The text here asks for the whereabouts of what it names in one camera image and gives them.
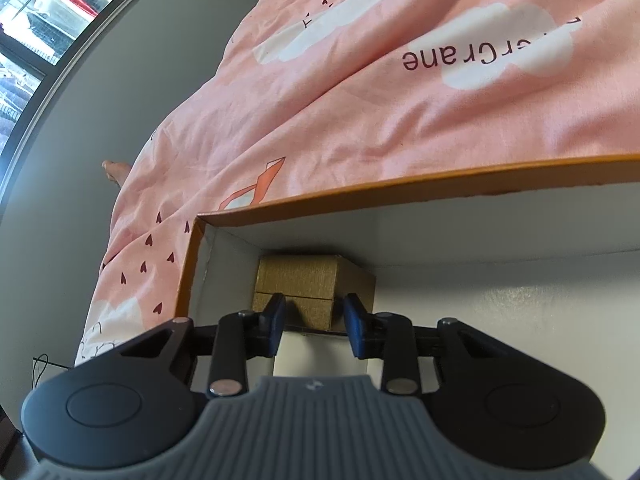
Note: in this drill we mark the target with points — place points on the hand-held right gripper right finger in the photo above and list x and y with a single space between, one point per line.
355 326

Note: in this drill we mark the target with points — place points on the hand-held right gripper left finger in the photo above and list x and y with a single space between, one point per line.
274 321

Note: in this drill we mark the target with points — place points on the small brown kraft box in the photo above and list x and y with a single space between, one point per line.
300 280

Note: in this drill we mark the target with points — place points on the orange cardboard box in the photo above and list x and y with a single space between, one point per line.
500 270

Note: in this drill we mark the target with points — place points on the pink printed blanket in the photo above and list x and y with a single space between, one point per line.
350 110

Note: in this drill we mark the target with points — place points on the person's bare foot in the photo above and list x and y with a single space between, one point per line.
115 172

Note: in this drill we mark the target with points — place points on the window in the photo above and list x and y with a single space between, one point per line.
30 35

